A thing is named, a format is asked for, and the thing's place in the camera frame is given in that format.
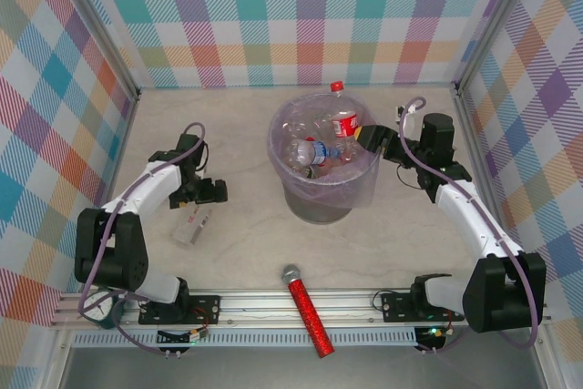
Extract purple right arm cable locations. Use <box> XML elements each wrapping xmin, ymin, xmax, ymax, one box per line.
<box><xmin>398</xmin><ymin>96</ymin><xmax>541</xmax><ymax>357</ymax></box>

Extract purple plastic bin liner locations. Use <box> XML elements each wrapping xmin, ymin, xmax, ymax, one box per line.
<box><xmin>266</xmin><ymin>92</ymin><xmax>382</xmax><ymax>210</ymax></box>

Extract clear bottle blue label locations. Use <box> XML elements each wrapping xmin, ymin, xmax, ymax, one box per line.
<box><xmin>285</xmin><ymin>138</ymin><xmax>343</xmax><ymax>170</ymax></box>

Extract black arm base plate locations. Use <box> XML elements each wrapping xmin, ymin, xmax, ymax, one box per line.
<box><xmin>138</xmin><ymin>293</ymin><xmax>222</xmax><ymax>326</ymax></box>
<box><xmin>380</xmin><ymin>291</ymin><xmax>465</xmax><ymax>322</ymax></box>

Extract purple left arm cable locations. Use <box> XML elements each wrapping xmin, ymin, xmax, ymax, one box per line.
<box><xmin>77</xmin><ymin>122</ymin><xmax>209</xmax><ymax>357</ymax></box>

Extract aluminium mounting rail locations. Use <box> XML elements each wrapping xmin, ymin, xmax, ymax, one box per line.
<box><xmin>49</xmin><ymin>287</ymin><xmax>552</xmax><ymax>331</ymax></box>

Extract grey plastic bin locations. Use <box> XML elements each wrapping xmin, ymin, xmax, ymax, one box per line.
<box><xmin>266</xmin><ymin>92</ymin><xmax>382</xmax><ymax>225</ymax></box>

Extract black power connector wires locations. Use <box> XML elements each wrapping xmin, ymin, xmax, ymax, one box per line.
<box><xmin>157</xmin><ymin>327</ymin><xmax>211</xmax><ymax>347</ymax></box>
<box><xmin>414</xmin><ymin>324</ymin><xmax>456</xmax><ymax>348</ymax></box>

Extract red glitter microphone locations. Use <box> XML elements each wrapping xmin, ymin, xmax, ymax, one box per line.
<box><xmin>280</xmin><ymin>263</ymin><xmax>336</xmax><ymax>360</ymax></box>

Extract white slotted cable duct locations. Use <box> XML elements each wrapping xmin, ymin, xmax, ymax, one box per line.
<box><xmin>71</xmin><ymin>332</ymin><xmax>419</xmax><ymax>348</ymax></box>

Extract crushed clear bottle white label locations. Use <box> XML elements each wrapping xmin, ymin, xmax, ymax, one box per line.
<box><xmin>171</xmin><ymin>206</ymin><xmax>214</xmax><ymax>247</ymax></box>

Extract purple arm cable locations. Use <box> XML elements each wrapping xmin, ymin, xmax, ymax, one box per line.
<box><xmin>398</xmin><ymin>96</ymin><xmax>541</xmax><ymax>357</ymax></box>
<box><xmin>77</xmin><ymin>122</ymin><xmax>209</xmax><ymax>357</ymax></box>

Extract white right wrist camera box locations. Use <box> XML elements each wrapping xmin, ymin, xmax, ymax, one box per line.
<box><xmin>394</xmin><ymin>105</ymin><xmax>418</xmax><ymax>138</ymax></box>

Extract aluminium frame post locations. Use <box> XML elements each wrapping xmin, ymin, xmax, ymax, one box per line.
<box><xmin>454</xmin><ymin>0</ymin><xmax>550</xmax><ymax>97</ymax></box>
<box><xmin>53</xmin><ymin>0</ymin><xmax>141</xmax><ymax>99</ymax></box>

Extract clear cola bottle red cap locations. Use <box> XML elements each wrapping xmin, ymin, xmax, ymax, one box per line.
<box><xmin>325</xmin><ymin>81</ymin><xmax>365</xmax><ymax>147</ymax></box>

